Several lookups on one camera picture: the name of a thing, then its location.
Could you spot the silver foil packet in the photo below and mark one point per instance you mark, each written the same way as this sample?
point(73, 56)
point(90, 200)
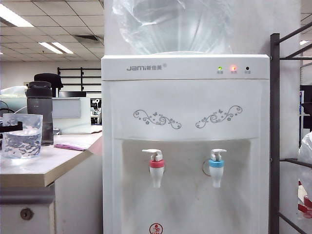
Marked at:
point(56, 131)

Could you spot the small ceiling light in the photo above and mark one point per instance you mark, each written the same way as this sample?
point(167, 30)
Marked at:
point(304, 43)

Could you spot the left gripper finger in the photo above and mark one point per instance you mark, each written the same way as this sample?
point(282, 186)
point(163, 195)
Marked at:
point(19, 129)

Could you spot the dark poster with white figure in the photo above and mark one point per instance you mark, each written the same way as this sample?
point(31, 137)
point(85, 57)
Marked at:
point(95, 114)

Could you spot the red hot water tap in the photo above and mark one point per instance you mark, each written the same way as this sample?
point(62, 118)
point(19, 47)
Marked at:
point(156, 170)

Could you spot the dark grey sports bottle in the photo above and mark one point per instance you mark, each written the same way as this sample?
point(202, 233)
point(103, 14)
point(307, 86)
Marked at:
point(40, 104)

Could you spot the blue cold water tap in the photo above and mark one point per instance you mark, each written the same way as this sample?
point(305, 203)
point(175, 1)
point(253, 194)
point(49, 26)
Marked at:
point(216, 170)

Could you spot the clear plastic mug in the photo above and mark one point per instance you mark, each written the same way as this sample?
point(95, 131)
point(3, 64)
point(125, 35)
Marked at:
point(24, 146)

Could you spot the pink paper sheet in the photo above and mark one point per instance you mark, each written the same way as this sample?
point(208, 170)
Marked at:
point(70, 146)

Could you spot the white plastic bag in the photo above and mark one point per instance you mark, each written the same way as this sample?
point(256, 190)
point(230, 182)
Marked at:
point(306, 156)

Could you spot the bagged clear water jug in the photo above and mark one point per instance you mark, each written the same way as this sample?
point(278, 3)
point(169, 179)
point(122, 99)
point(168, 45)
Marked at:
point(170, 29)

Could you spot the white grey partition box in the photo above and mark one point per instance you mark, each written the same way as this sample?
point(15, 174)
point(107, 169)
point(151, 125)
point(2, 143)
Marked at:
point(73, 124)

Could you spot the black metal rack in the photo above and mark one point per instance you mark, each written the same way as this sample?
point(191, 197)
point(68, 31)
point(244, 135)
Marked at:
point(275, 122)

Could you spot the black office chair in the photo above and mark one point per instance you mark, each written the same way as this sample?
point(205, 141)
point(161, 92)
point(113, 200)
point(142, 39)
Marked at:
point(48, 79)

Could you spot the translucent plastic cover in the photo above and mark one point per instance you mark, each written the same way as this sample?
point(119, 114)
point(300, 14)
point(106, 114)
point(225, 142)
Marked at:
point(12, 95)

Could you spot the round drawer lock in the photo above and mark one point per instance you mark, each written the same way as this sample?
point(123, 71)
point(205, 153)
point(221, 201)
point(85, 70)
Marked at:
point(26, 214)

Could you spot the paper stack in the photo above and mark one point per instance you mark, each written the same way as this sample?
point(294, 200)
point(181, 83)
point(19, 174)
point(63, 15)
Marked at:
point(96, 129)

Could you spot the black background shelf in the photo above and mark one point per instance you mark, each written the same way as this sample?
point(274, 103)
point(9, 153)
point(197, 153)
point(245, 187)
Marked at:
point(73, 77)

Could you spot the double tube ceiling light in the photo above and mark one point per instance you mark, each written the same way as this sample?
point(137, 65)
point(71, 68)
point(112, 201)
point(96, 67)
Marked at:
point(62, 48)

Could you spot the red box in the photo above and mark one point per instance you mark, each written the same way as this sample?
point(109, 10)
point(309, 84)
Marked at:
point(306, 207)

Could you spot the white water dispenser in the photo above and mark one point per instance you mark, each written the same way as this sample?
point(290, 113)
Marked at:
point(185, 97)

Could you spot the black monitor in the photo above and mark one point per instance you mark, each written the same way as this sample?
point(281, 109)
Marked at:
point(72, 94)

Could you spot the white desk with drawer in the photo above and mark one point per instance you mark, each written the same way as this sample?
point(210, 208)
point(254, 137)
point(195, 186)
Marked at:
point(73, 195)

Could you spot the black cabinet with blue book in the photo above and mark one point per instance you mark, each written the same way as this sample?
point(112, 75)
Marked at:
point(307, 97)

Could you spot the large ceiling light panel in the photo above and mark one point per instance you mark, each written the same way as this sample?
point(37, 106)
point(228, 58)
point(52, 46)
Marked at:
point(14, 15)

